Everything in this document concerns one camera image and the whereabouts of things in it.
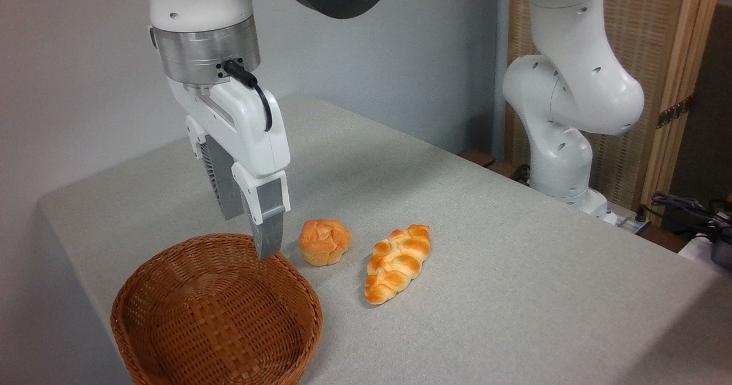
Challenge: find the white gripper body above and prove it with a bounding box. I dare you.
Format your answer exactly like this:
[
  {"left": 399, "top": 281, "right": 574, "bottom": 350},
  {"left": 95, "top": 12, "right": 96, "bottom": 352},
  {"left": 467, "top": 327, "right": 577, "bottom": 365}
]
[{"left": 166, "top": 78, "right": 291, "bottom": 180}]

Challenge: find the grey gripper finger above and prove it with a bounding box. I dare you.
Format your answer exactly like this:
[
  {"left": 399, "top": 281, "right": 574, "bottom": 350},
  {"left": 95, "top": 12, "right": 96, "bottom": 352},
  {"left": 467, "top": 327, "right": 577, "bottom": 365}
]
[
  {"left": 231, "top": 164, "right": 291, "bottom": 261},
  {"left": 185, "top": 116, "right": 246, "bottom": 221}
]

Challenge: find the round orange bread roll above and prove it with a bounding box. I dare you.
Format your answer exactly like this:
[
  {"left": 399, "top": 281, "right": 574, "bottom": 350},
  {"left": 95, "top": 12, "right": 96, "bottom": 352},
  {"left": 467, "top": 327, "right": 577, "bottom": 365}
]
[{"left": 299, "top": 219, "right": 353, "bottom": 267}]

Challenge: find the brown woven wicker basket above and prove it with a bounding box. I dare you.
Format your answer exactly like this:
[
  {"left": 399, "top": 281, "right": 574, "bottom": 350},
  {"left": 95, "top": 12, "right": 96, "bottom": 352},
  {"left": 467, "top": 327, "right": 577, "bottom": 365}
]
[{"left": 110, "top": 233, "right": 324, "bottom": 385}]

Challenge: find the braided orange bread loaf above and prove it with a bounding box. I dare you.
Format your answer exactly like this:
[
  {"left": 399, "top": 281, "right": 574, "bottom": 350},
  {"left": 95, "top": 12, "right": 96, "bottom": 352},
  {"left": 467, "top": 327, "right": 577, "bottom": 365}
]
[{"left": 365, "top": 224, "right": 431, "bottom": 305}]

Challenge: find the brown wooden board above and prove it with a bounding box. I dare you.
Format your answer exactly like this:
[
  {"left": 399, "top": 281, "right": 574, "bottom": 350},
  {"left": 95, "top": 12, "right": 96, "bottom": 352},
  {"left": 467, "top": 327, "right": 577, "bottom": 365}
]
[{"left": 457, "top": 149, "right": 530, "bottom": 184}]

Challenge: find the grey tablecloth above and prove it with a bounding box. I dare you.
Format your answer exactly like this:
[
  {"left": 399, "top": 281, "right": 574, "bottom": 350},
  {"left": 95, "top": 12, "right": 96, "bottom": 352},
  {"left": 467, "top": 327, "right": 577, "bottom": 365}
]
[{"left": 37, "top": 96, "right": 732, "bottom": 385}]

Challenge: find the white power strip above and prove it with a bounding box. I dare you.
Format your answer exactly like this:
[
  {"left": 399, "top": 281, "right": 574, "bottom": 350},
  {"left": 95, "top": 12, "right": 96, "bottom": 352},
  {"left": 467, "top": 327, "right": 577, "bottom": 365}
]
[{"left": 613, "top": 213, "right": 653, "bottom": 235}]

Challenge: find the wood and rattan folding screen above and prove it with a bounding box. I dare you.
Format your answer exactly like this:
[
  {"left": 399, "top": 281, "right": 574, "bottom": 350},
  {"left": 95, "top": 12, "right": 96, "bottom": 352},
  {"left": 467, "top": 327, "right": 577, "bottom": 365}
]
[{"left": 506, "top": 0, "right": 725, "bottom": 221}]

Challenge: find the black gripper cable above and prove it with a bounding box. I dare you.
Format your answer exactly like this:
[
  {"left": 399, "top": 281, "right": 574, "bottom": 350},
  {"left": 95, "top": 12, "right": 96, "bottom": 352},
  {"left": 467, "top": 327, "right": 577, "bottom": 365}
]
[{"left": 222, "top": 59, "right": 274, "bottom": 133}]

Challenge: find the black cable bundle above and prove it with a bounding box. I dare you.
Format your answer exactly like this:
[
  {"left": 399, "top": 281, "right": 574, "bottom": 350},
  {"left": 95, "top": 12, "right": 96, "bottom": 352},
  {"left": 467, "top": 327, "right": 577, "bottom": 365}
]
[{"left": 650, "top": 192, "right": 732, "bottom": 244}]

